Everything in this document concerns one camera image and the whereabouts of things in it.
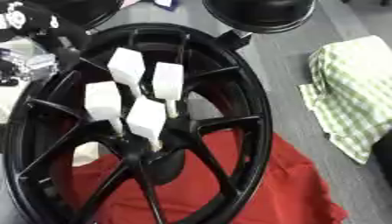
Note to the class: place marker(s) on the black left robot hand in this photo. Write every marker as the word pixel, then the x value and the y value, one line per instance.
pixel 61 35

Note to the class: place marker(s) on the black spoked wheel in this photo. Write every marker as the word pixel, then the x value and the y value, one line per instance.
pixel 224 96

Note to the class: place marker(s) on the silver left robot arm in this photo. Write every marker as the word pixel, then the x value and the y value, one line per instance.
pixel 30 62

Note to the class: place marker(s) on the black round tyre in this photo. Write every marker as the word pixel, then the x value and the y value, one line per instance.
pixel 260 14

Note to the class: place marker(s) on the green white checked cloth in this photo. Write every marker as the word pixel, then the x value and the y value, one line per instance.
pixel 352 93

